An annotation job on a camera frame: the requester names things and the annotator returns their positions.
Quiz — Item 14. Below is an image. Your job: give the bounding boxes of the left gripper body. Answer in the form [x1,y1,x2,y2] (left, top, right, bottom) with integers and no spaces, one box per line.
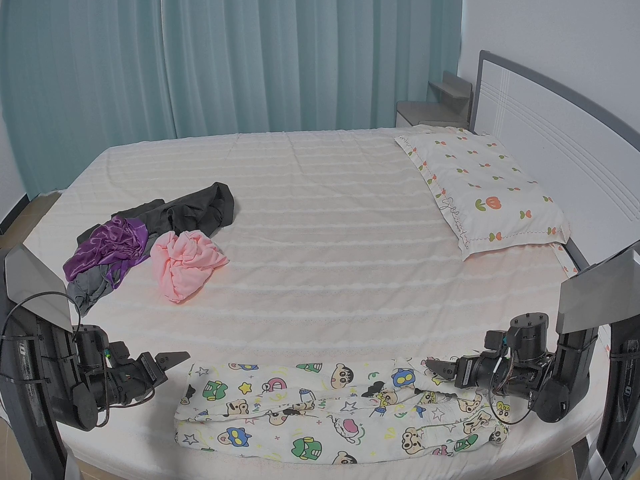
[120,352,169,396]

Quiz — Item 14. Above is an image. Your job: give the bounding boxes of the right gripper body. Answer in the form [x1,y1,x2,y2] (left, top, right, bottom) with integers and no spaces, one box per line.
[453,353,494,390]

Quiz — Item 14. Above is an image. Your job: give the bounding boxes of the blue-green curtain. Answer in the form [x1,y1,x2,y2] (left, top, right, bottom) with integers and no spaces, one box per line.
[161,0,463,134]
[0,0,176,200]

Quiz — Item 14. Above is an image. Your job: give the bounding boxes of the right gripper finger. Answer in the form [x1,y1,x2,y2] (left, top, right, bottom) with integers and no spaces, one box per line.
[425,358,459,382]

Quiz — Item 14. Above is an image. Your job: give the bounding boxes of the white printed pillow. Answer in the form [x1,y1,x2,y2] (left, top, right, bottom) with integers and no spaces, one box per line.
[395,124,572,261]

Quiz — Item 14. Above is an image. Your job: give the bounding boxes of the black cable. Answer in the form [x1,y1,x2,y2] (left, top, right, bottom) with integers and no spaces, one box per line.
[0,291,85,341]

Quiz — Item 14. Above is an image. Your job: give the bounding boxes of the grey bedside table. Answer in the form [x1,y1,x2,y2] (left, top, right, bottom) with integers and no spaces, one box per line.
[396,70,473,128]

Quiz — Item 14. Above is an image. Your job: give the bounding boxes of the dark grey garment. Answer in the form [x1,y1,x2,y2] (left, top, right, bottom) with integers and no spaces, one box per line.
[67,197,167,315]

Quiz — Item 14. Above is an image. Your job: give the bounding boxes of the purple garment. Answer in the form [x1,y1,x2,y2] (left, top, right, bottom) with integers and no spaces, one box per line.
[63,216,151,289]

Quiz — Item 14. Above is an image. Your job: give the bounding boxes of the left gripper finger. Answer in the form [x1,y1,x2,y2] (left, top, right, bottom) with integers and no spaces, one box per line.
[156,351,191,373]

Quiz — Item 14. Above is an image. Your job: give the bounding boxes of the white printed pyjama top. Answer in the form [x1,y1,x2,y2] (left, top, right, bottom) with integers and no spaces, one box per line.
[174,357,512,465]

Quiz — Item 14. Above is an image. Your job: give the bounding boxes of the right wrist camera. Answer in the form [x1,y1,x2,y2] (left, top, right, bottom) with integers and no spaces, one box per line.
[483,329,512,355]

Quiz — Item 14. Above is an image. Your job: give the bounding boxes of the pink garment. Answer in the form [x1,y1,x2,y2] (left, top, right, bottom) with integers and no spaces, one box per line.
[151,229,230,304]

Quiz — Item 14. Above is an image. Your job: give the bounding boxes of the black garment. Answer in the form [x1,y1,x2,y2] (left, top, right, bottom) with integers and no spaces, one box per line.
[145,180,236,235]

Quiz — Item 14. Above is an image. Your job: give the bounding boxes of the bed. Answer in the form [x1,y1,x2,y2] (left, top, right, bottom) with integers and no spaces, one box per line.
[10,49,640,480]

